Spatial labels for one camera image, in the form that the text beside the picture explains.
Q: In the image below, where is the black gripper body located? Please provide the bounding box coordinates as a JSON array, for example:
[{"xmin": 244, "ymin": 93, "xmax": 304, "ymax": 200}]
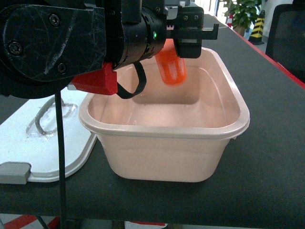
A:
[{"xmin": 166, "ymin": 5, "xmax": 219, "ymax": 58}]

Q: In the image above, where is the orange cylindrical capacitor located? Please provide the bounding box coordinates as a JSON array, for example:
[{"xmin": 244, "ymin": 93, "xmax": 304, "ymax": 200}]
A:
[{"xmin": 155, "ymin": 39, "xmax": 187, "ymax": 85}]

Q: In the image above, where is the white box lid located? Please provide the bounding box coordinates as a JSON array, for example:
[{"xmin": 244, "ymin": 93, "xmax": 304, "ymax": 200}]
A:
[{"xmin": 0, "ymin": 89, "xmax": 97, "ymax": 185}]

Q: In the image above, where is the pink plastic storage box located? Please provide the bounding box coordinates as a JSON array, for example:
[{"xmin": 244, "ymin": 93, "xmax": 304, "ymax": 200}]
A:
[{"xmin": 79, "ymin": 48, "xmax": 250, "ymax": 182}]

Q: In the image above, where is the potted green plant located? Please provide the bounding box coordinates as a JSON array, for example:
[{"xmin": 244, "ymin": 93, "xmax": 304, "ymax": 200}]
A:
[{"xmin": 226, "ymin": 0, "xmax": 262, "ymax": 37}]

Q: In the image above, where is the yellow black bollard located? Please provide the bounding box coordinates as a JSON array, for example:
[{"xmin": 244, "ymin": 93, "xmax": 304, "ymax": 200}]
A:
[{"xmin": 248, "ymin": 10, "xmax": 265, "ymax": 45}]

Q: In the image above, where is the black office chair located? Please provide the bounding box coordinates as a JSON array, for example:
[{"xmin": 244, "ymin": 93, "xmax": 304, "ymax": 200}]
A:
[{"xmin": 266, "ymin": 3, "xmax": 305, "ymax": 82}]

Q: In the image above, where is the black cable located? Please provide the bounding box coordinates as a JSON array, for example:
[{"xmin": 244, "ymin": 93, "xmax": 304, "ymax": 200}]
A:
[{"xmin": 54, "ymin": 61, "xmax": 147, "ymax": 229}]

